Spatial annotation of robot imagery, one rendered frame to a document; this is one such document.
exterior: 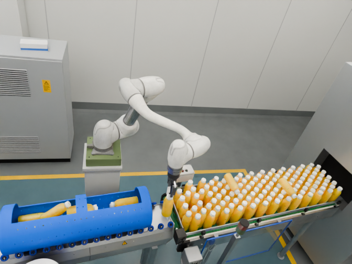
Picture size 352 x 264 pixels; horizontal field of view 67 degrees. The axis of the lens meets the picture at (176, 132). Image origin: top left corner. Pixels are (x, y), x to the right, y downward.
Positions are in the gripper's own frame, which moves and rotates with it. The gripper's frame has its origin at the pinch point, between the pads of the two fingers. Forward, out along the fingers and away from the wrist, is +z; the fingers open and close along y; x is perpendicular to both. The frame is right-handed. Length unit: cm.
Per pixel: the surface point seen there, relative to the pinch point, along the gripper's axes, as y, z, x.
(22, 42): -181, -26, -111
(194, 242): 7, 51, 24
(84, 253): 4, 48, -54
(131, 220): 2.3, 20.0, -23.5
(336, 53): -277, 1, 375
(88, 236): 6, 26, -50
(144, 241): 1, 50, -13
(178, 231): 4.8, 36.5, 10.0
